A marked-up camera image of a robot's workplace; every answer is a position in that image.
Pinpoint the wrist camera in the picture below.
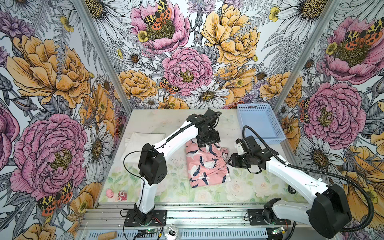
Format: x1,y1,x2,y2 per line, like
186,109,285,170
187,109,222,130
236,136,262,156

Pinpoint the aluminium corner post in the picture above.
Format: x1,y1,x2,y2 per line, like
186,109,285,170
273,0,341,114
74,1,133,117

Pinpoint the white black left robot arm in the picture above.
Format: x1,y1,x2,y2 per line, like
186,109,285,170
134,117,220,226

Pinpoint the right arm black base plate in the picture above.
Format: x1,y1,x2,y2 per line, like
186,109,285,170
243,209,291,226

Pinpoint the grey slotted cable duct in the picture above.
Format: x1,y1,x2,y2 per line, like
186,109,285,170
82,228,269,240

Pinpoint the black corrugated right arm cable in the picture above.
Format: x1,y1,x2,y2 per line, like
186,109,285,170
242,125,375,233

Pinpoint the left aluminium corner post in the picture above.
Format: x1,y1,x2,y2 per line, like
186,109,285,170
74,1,133,117

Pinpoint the right aluminium corner post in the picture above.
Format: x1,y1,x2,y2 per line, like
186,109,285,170
273,0,341,114

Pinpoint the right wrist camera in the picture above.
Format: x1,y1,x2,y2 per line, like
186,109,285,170
236,136,262,156

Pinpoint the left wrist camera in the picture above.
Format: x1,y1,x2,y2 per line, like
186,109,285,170
187,109,222,130

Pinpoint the pink patterned garment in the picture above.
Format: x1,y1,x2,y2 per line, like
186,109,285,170
186,139,231,188

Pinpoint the wooden stick end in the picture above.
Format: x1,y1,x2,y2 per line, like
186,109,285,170
98,231,118,240

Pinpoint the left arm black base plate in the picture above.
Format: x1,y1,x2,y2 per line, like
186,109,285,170
124,209,168,227

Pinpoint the light blue perforated laundry basket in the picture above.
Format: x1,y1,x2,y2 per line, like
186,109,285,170
237,104,286,145

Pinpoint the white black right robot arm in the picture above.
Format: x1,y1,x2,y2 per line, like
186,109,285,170
228,149,352,239

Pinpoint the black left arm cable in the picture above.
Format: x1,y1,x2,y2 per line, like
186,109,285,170
119,110,223,240

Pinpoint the white t-shirt with robot print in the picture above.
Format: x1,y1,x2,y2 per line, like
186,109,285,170
121,132,165,164

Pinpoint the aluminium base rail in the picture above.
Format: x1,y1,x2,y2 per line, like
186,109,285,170
77,202,331,230

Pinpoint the black clip on frame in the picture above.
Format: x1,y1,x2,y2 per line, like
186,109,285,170
287,186,297,195

